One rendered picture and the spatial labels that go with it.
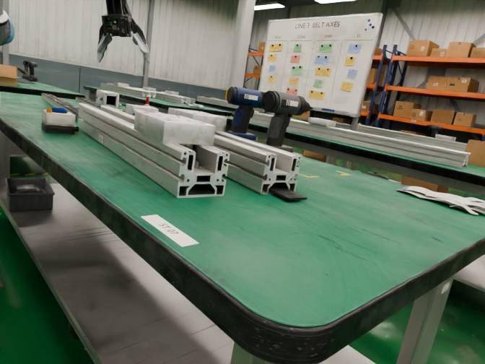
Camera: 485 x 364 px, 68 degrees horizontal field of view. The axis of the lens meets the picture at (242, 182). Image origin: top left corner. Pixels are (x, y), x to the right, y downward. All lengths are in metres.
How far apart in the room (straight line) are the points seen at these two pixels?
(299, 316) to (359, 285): 0.11
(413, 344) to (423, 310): 0.10
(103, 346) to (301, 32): 3.93
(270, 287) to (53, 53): 12.39
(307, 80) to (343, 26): 0.66
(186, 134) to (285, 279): 0.38
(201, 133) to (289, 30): 3.97
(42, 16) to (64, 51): 1.05
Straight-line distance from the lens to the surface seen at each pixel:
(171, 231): 0.49
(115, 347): 1.19
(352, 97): 3.94
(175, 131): 0.69
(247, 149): 0.78
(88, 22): 13.02
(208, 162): 0.68
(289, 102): 1.02
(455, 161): 2.21
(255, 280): 0.40
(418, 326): 1.07
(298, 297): 0.39
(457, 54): 10.76
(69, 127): 1.22
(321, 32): 4.32
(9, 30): 1.75
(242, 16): 9.82
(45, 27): 12.66
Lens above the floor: 0.97
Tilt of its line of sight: 13 degrees down
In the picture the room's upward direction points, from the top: 9 degrees clockwise
